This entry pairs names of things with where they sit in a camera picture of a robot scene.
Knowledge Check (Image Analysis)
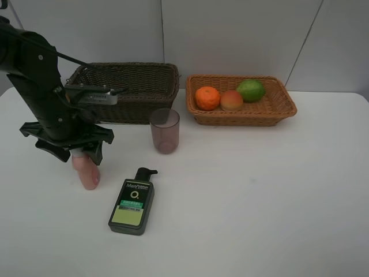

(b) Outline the red yellow peach fruit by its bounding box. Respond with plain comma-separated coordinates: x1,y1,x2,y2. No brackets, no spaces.
220,90,243,111

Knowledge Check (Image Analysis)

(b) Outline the dark green pump bottle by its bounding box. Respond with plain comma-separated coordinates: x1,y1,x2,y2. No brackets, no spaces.
108,167,158,235

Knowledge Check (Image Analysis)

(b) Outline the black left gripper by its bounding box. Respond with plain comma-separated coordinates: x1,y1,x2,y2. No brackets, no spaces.
20,108,114,166

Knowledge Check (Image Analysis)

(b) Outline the orange mandarin fruit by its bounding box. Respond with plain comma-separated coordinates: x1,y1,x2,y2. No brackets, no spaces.
195,87,220,111

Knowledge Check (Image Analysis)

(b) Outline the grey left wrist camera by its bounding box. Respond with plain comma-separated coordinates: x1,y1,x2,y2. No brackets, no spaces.
64,85,118,106

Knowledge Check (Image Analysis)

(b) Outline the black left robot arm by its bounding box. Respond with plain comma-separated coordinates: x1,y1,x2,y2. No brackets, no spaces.
1,17,114,166

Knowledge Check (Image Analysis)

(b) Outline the light orange wicker basket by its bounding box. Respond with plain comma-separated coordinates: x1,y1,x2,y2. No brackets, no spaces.
186,74,297,126

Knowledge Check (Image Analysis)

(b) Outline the translucent purple plastic cup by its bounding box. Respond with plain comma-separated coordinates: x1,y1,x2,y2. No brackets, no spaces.
149,108,180,154

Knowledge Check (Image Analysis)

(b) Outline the pink bottle white cap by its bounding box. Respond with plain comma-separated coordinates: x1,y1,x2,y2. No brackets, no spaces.
70,149,100,190

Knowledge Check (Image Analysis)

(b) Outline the dark brown wicker basket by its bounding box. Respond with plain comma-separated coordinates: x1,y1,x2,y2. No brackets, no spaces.
67,62,179,125

